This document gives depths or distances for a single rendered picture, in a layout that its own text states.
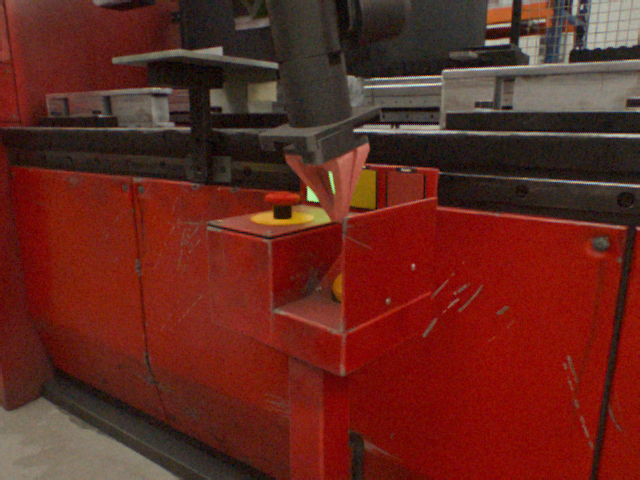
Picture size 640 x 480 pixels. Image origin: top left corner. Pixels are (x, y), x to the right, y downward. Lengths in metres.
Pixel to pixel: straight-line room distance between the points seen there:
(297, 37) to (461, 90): 0.48
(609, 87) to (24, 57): 1.52
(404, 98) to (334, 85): 0.76
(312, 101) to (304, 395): 0.34
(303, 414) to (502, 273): 0.34
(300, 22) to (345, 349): 0.28
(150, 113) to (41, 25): 0.59
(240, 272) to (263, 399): 0.58
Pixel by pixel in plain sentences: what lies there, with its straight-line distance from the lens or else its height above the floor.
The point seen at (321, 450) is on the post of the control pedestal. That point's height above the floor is 0.52.
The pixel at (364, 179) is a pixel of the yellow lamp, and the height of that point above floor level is 0.82.
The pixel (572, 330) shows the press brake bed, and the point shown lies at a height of 0.62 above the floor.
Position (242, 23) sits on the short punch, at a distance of 1.15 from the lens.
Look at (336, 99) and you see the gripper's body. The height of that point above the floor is 0.91.
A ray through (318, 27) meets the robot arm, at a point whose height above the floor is 0.96.
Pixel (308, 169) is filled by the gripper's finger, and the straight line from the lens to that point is 0.47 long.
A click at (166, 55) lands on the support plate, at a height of 0.99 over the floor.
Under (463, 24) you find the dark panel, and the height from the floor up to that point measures 1.13.
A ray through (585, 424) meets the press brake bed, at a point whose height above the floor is 0.49.
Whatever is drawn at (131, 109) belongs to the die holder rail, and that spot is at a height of 0.92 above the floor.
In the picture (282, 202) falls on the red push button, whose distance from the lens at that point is 0.55.
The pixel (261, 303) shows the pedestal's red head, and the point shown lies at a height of 0.71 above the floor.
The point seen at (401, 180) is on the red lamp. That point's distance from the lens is 0.56.
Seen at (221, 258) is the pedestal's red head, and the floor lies 0.74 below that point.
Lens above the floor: 0.89
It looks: 14 degrees down
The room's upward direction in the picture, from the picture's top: straight up
